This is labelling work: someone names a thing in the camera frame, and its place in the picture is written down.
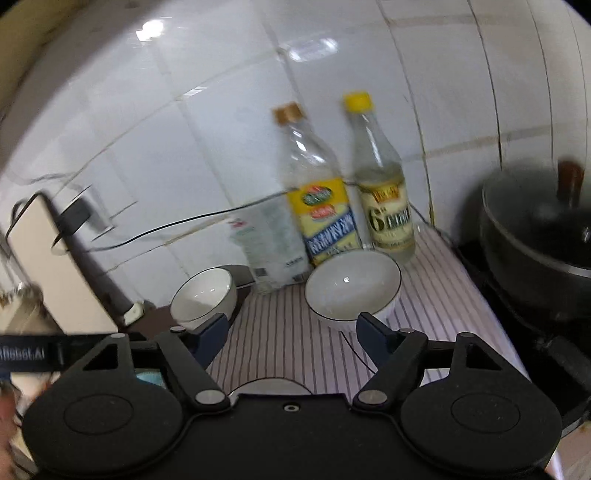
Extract glass pot lid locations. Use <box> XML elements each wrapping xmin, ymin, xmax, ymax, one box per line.
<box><xmin>482</xmin><ymin>159</ymin><xmax>591</xmax><ymax>269</ymax></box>

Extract black cable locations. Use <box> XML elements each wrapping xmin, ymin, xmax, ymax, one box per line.
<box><xmin>88</xmin><ymin>185</ymin><xmax>458</xmax><ymax>252</ymax></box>

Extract white bowl with dark rim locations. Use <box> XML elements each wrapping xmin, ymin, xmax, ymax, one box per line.
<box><xmin>169</xmin><ymin>267</ymin><xmax>238</xmax><ymax>329</ymax></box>
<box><xmin>305</xmin><ymin>249</ymin><xmax>402</xmax><ymax>330</ymax></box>
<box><xmin>229</xmin><ymin>377</ymin><xmax>312</xmax><ymax>397</ymax></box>

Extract white wall socket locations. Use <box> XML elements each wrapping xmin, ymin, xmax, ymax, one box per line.
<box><xmin>90</xmin><ymin>184</ymin><xmax>139</xmax><ymax>232</ymax></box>

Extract black power adapter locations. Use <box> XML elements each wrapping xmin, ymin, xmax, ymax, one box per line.
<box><xmin>54</xmin><ymin>185</ymin><xmax>100</xmax><ymax>241</ymax></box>

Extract vinegar bottle yellow cap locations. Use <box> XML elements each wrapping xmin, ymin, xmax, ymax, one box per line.
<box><xmin>342</xmin><ymin>92</ymin><xmax>416</xmax><ymax>265</ymax></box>

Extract cooking wine bottle yellow label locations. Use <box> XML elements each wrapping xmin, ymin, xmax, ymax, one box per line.
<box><xmin>271</xmin><ymin>102</ymin><xmax>363</xmax><ymax>268</ymax></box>

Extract clear salt bag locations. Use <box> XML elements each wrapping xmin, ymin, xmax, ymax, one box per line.
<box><xmin>228</xmin><ymin>203</ymin><xmax>310</xmax><ymax>295</ymax></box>

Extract cream cutting board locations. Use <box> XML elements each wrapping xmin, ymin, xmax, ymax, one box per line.
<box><xmin>7</xmin><ymin>193</ymin><xmax>118</xmax><ymax>335</ymax></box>

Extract blue egg print plate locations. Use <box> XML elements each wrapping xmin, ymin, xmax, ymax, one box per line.
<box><xmin>134</xmin><ymin>367</ymin><xmax>167</xmax><ymax>388</ymax></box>

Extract black cooking pot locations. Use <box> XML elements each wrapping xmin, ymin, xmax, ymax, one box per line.
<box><xmin>480</xmin><ymin>159</ymin><xmax>591</xmax><ymax>320</ymax></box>

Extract black gas stove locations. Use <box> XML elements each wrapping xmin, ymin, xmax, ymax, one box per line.
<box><xmin>455</xmin><ymin>240</ymin><xmax>591</xmax><ymax>425</ymax></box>

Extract white rice cooker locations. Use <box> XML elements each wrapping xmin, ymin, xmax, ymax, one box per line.
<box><xmin>0</xmin><ymin>281</ymin><xmax>63</xmax><ymax>335</ymax></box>

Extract striped brown tablecloth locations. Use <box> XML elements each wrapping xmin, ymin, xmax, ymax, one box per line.
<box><xmin>139</xmin><ymin>222</ymin><xmax>532</xmax><ymax>398</ymax></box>

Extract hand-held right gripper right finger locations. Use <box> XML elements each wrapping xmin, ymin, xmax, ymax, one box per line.
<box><xmin>352</xmin><ymin>312</ymin><xmax>509</xmax><ymax>414</ymax></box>

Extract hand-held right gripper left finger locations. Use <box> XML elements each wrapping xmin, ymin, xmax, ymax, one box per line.
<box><xmin>58</xmin><ymin>313</ymin><xmax>232</xmax><ymax>414</ymax></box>

